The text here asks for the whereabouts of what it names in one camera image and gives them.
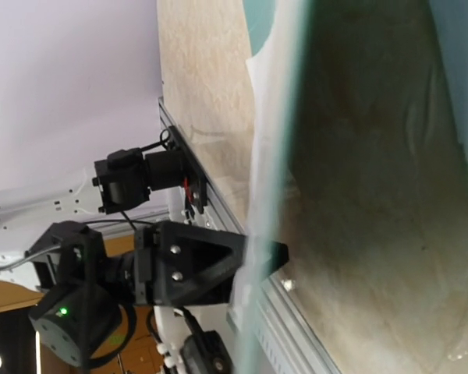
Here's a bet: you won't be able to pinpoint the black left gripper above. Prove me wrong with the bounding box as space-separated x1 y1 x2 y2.
81 220 289 309

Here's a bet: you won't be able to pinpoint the paper sheets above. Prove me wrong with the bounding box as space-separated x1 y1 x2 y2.
232 35 294 324

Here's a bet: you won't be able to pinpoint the dark teal folder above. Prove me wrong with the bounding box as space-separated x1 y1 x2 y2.
248 1 468 373

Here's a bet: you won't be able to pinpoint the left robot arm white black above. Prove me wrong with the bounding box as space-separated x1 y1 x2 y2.
0 171 249 373

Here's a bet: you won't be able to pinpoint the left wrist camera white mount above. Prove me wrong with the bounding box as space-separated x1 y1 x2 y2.
146 307 234 373

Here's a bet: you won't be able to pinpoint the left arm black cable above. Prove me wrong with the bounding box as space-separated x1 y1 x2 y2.
23 210 157 270

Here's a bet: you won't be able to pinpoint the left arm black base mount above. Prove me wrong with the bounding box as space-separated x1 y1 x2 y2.
92 126 207 214

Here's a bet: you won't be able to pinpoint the front aluminium rail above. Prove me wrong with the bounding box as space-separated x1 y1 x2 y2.
158 97 342 374

